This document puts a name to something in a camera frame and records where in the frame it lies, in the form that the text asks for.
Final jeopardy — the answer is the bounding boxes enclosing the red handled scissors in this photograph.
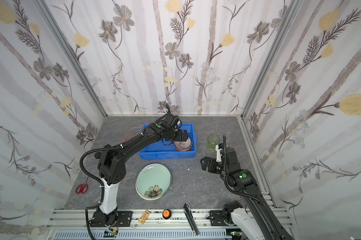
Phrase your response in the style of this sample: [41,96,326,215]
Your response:
[75,176,89,195]

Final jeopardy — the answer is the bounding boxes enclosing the blue plastic bin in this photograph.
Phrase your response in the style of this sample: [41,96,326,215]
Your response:
[138,123,197,160]

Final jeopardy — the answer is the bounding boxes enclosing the pink glass cup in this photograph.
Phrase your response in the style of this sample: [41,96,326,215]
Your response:
[119,131,134,143]

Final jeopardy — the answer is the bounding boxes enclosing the green floral plate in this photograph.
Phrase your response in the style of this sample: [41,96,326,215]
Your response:
[135,163,172,201]

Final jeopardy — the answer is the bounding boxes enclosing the pink glass small plate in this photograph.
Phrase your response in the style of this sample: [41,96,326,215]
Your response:
[173,134,192,152]

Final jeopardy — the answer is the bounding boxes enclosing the small wooden tag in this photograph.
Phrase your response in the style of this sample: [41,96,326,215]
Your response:
[138,210,151,225]

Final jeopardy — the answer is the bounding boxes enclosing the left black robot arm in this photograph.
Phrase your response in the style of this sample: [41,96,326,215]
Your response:
[79,113,189,231]

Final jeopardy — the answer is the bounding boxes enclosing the orange round button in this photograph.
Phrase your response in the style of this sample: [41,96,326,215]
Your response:
[162,209,172,220]

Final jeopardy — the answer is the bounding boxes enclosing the green glass cup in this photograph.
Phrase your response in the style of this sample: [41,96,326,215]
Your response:
[207,134,220,151]

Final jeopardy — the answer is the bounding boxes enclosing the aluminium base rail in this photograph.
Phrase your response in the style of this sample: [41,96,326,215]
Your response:
[45,209,289,240]

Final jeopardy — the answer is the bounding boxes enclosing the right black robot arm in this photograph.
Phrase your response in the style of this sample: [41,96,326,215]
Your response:
[200,144,293,240]

